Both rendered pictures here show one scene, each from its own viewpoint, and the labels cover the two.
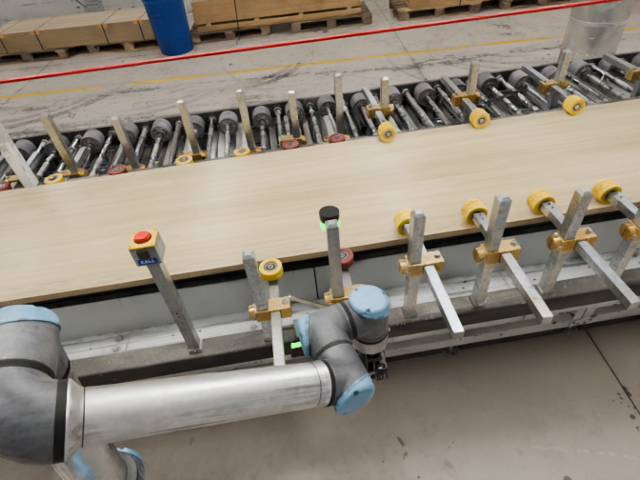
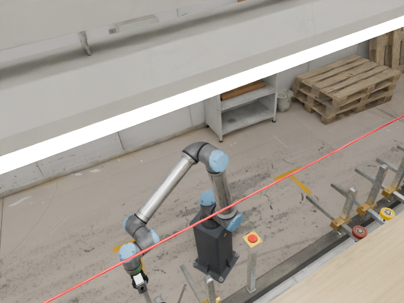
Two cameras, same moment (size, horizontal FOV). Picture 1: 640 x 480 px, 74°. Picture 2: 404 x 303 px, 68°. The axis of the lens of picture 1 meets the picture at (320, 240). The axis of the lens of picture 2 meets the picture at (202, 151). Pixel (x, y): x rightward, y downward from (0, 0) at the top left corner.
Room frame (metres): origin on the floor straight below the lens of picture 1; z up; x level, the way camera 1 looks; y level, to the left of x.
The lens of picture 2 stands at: (1.60, -0.03, 2.49)
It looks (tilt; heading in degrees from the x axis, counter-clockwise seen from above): 39 degrees down; 158
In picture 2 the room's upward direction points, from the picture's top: 7 degrees counter-clockwise
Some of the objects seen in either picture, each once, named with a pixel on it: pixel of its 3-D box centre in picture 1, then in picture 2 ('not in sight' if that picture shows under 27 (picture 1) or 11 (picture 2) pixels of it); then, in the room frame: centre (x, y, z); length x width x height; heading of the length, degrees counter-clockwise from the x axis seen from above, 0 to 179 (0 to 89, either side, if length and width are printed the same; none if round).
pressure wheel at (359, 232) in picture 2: not in sight; (358, 235); (0.98, 1.18, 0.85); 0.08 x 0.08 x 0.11
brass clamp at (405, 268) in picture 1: (420, 264); not in sight; (0.93, -0.31, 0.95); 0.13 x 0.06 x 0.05; 94
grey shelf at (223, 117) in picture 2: not in sight; (240, 74); (-1.47, 1.86, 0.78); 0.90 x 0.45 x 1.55; 89
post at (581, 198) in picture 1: (561, 249); not in sight; (0.96, -0.79, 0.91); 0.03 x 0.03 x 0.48; 4
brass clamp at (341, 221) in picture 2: not in sight; (341, 221); (0.84, 1.19, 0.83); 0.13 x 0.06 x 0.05; 94
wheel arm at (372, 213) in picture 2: not in sight; (357, 202); (0.77, 1.42, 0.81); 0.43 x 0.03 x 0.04; 4
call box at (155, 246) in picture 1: (148, 248); (252, 243); (0.88, 0.47, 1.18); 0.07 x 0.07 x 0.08; 4
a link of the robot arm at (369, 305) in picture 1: (368, 313); (130, 256); (0.62, -0.09, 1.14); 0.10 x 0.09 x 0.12; 107
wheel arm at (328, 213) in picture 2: not in sight; (331, 216); (0.78, 1.17, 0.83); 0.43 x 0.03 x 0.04; 4
